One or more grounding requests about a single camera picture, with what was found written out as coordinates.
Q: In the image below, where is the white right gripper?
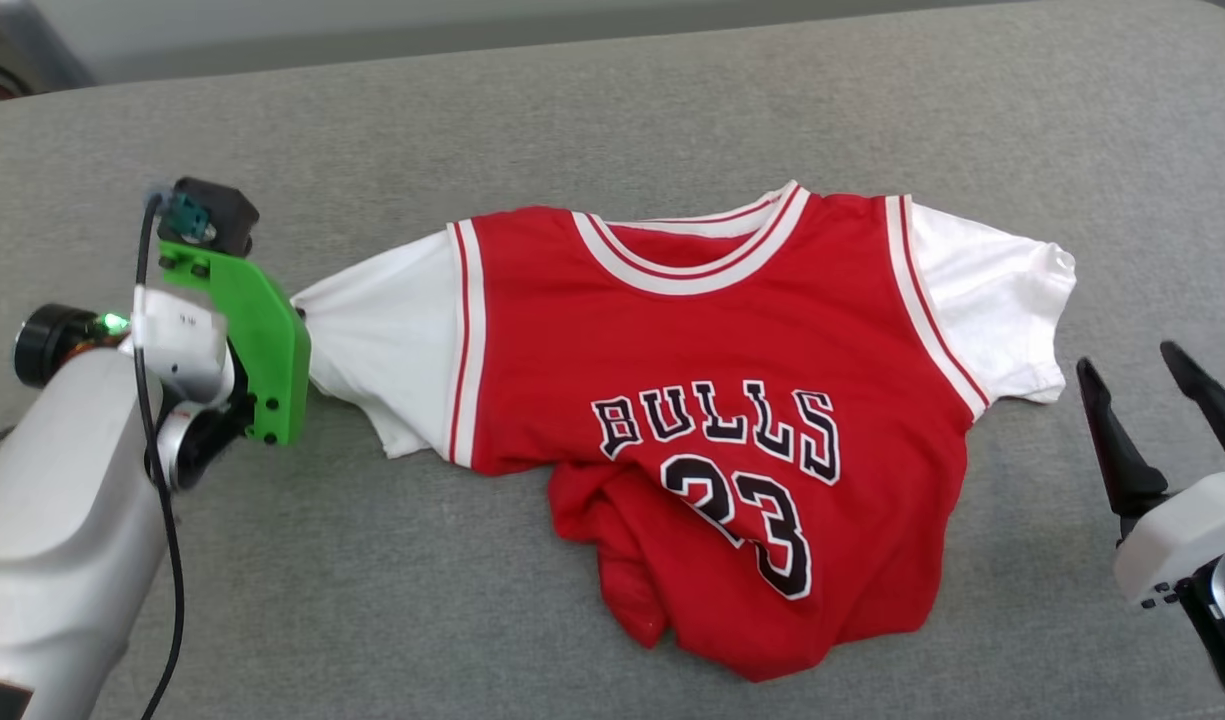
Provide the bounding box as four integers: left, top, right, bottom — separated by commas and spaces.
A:
1076, 341, 1225, 608

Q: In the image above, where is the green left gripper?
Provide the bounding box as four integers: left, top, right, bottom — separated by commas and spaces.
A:
156, 240, 312, 447

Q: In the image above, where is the red white Bulls 23 jersey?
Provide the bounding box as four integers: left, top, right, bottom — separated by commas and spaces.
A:
291, 180, 1078, 684

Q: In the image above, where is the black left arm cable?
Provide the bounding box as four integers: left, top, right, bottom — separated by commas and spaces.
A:
0, 193, 189, 720

